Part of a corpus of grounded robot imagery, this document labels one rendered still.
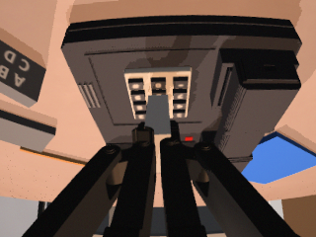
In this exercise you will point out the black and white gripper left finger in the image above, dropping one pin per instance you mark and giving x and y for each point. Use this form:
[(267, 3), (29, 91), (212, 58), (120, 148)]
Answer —
[(82, 205)]

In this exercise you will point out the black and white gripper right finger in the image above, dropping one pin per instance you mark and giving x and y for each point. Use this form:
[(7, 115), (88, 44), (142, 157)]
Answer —
[(239, 209)]

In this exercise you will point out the dark grey desk phone body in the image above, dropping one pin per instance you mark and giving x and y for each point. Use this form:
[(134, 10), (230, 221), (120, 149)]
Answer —
[(117, 63)]

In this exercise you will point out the dark grey rectangular block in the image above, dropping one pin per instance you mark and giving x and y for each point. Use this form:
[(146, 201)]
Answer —
[(20, 77)]

